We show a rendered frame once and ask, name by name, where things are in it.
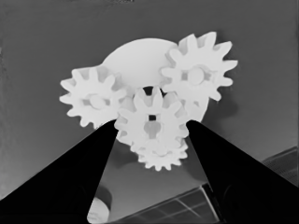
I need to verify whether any small white toothed gear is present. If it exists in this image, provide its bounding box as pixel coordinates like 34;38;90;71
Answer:
59;66;127;130
130;138;190;172
160;31;239;102
113;86;191;153

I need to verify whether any large thick white disc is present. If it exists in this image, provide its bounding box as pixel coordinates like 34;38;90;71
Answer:
87;197;110;224

